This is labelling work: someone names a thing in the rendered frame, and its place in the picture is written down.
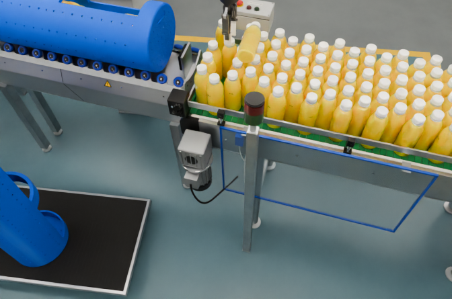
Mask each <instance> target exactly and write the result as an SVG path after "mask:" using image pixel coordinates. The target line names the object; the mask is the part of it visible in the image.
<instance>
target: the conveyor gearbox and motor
mask: <svg viewBox="0 0 452 299"><path fill-rule="evenodd" d="M212 151H213V148H212V140H211V135H210V134H206V133H203V132H199V131H194V130H189V129H186V130H185V132H184V135H183V137H182V139H181V141H180V144H179V146H178V154H179V158H180V163H181V164H182V166H183V168H185V171H186V174H185V176H184V182H185V185H186V187H190V190H191V192H192V195H193V196H194V198H195V199H196V200H197V201H198V202H199V203H201V204H207V203H209V202H211V201H213V200H214V199H215V198H216V197H217V196H218V195H219V194H220V193H221V192H223V191H224V190H225V189H222V190H221V191H220V192H219V193H218V194H217V195H216V196H214V197H213V198H212V199H211V200H209V201H207V202H201V201H200V200H199V199H198V198H197V197H196V196H195V194H194V192H193V190H195V191H204V190H206V189H208V188H209V187H210V186H211V183H212V171H211V165H212V163H213V154H212Z"/></svg>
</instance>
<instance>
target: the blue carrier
mask: <svg viewBox="0 0 452 299"><path fill-rule="evenodd" d="M62 1H63V0H0V41H1V42H7V43H11V44H17V45H21V46H27V47H31V48H37V49H41V50H47V51H51V52H57V53H61V54H67V55H71V56H77V57H81V58H87V59H91V60H96V61H100V62H106V63H110V64H114V65H120V66H124V67H130V68H134V69H141V70H144V71H150V72H154V73H158V72H160V71H162V70H163V69H164V68H165V66H166V64H167V63H168V61H169V59H170V56H171V54H172V50H173V47H174V40H175V33H176V23H175V17H174V12H173V9H172V7H171V6H170V5H169V4H168V3H166V2H161V1H154V0H149V1H147V2H146V3H145V4H144V5H143V6H142V8H141V9H135V8H131V7H123V6H119V5H112V4H107V3H100V2H96V1H90V0H65V1H72V2H75V3H78V4H79V5H82V6H84V7H82V6H78V5H70V4H66V3H61V2H62ZM125 13H128V14H133V15H127V14H125ZM135 15H137V16H135Z"/></svg>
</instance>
